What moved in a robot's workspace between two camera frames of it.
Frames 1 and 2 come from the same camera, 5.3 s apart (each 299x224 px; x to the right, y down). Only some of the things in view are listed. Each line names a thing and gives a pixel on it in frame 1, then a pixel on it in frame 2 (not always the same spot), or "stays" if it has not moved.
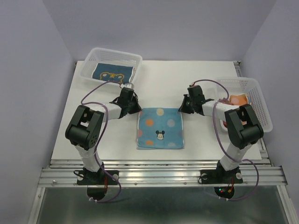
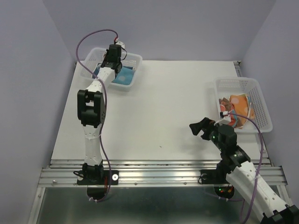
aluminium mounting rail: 160,173 stays
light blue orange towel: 160,128 → 125,76
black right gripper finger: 186,98 → 197,126
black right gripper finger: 186,107 → 206,135
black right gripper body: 192,101 → 213,136
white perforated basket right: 252,87 stays
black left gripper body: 130,104 → 105,58
